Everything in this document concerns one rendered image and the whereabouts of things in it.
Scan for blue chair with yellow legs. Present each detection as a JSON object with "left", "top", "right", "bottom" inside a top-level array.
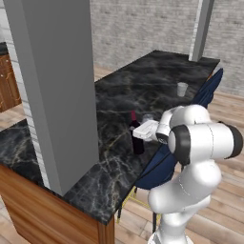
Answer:
[
  {"left": 190, "top": 67, "right": 225, "bottom": 110},
  {"left": 115, "top": 141, "right": 185, "bottom": 234}
]

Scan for clear wine glass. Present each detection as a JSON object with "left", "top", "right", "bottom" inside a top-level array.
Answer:
[{"left": 141, "top": 113, "right": 155, "bottom": 125}]

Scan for wooden counter base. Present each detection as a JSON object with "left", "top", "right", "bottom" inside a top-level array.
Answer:
[{"left": 0, "top": 163, "right": 116, "bottom": 244}]

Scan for slim grey pillar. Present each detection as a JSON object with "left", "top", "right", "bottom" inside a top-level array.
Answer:
[{"left": 188, "top": 0, "right": 215, "bottom": 63}]

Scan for dark wine bottle red cap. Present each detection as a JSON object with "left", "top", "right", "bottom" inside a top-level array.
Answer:
[{"left": 129, "top": 110, "right": 146, "bottom": 156}]

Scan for wide grey pillar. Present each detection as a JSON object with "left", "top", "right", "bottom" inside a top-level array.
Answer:
[{"left": 2, "top": 0, "right": 100, "bottom": 197}]

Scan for clear glass cup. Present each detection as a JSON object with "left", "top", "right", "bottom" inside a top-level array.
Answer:
[{"left": 176, "top": 81, "right": 189, "bottom": 98}]

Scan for brown wooden cupboards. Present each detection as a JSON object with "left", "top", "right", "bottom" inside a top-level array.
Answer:
[{"left": 0, "top": 51, "right": 23, "bottom": 114}]

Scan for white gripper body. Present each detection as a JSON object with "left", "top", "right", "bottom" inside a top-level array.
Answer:
[{"left": 132, "top": 119, "right": 160, "bottom": 143}]

